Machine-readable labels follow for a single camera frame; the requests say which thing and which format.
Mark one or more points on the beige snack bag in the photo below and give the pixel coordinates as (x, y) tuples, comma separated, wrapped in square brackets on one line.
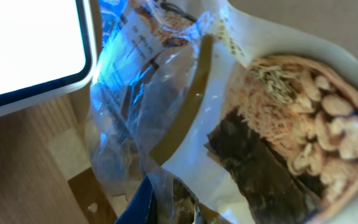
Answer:
[(210, 114)]

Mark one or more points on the white barcode scanner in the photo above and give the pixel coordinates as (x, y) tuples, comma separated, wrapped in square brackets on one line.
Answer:
[(47, 49)]

